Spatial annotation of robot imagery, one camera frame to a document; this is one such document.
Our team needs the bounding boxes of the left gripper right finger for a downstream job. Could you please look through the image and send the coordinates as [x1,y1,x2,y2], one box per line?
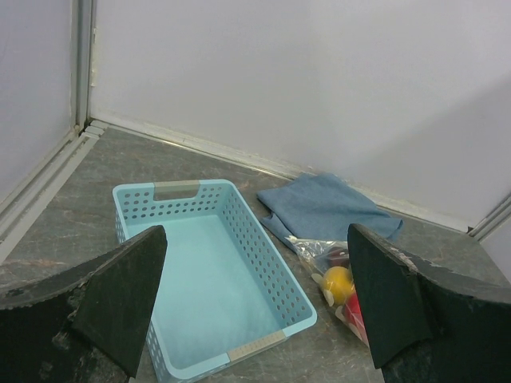
[347,224,510,382]

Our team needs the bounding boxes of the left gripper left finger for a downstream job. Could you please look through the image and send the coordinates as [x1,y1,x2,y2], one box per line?
[1,225,167,382]

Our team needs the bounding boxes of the bright red apple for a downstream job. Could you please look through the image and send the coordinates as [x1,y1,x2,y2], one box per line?
[343,293,367,342]

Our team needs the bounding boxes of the small yellow orange fruit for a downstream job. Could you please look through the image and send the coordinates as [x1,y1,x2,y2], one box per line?
[320,267,355,306]

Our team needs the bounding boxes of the clear zip top bag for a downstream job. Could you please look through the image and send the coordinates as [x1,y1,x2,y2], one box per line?
[286,236,369,345]

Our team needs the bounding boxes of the dark red apple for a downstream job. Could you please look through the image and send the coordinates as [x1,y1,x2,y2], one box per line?
[325,247,350,269]

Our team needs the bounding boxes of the light blue plastic basket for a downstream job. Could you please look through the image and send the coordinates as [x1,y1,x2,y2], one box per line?
[113,180,317,382]

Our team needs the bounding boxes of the blue folded cloth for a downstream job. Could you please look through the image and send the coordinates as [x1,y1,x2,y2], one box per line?
[257,173,404,248]

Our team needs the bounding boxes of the aluminium frame profiles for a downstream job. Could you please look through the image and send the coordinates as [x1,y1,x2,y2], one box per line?
[1,1,510,238]

